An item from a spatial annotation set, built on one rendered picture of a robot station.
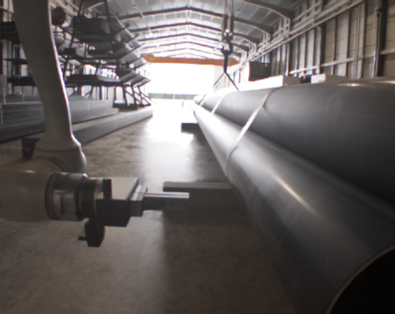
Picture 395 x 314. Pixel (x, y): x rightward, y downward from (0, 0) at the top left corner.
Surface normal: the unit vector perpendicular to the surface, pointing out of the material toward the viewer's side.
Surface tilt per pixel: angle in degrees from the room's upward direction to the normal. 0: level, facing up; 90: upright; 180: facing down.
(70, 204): 90
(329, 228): 41
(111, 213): 90
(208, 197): 90
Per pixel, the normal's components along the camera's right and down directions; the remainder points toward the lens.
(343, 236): -0.62, -0.76
